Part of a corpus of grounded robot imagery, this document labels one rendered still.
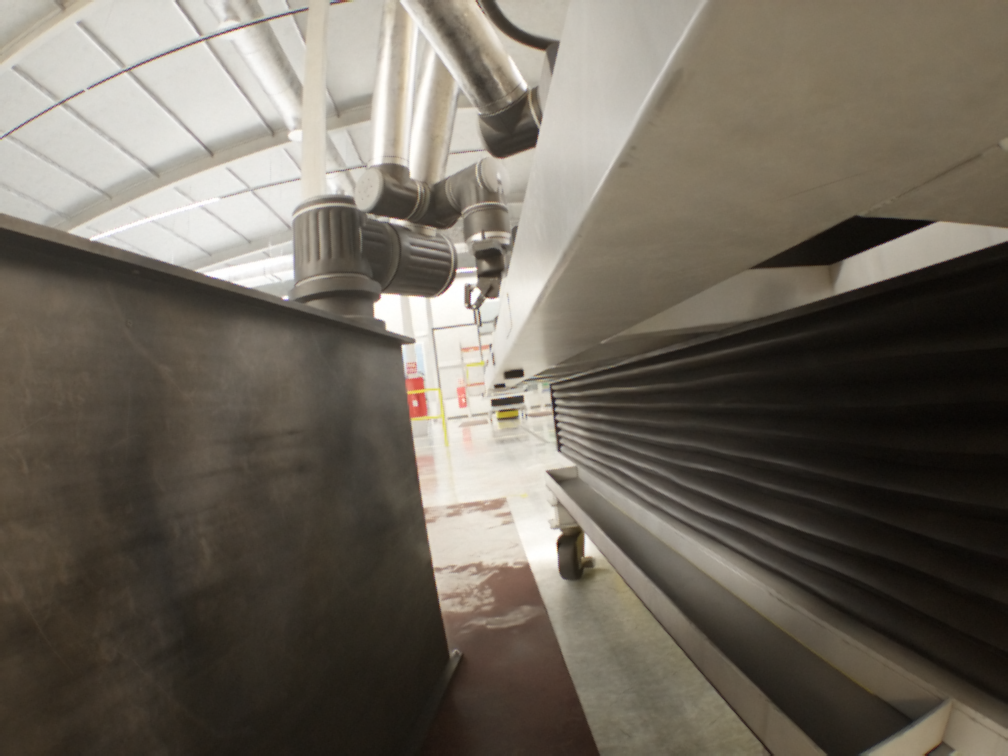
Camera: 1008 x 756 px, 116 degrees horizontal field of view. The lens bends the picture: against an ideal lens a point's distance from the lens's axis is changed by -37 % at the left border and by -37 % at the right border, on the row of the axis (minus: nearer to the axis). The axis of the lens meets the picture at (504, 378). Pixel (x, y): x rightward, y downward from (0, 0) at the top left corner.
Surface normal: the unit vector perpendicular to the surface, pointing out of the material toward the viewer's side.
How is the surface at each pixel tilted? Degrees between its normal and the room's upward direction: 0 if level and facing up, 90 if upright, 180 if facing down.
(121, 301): 90
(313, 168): 90
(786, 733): 90
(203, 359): 90
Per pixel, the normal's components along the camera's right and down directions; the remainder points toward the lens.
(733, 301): 0.05, -0.05
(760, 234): 0.13, 0.99
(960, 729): -0.99, 0.13
